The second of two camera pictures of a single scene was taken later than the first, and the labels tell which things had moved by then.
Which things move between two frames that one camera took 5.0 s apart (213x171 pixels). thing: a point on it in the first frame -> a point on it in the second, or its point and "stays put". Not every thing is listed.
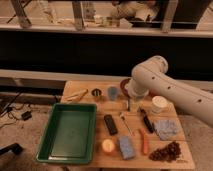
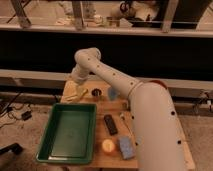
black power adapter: [26, 115] stays put
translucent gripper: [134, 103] -> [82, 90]
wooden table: [131, 133] stays put
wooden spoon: [75, 96] stays put
